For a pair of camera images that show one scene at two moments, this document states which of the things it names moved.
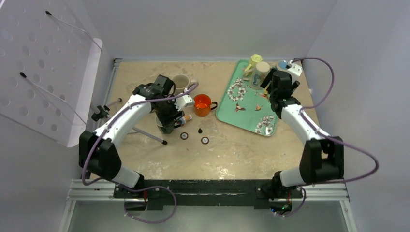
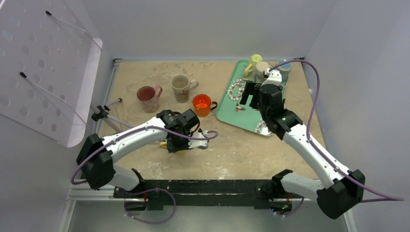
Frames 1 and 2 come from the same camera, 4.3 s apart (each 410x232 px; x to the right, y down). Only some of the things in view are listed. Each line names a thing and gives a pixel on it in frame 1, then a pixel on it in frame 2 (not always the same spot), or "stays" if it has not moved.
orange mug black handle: [202, 105] stays
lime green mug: [255, 58] stays
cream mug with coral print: [181, 82] stays
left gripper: [168, 120] → [172, 148]
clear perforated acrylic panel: [50, 65] stays
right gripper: [293, 85] → [253, 89]
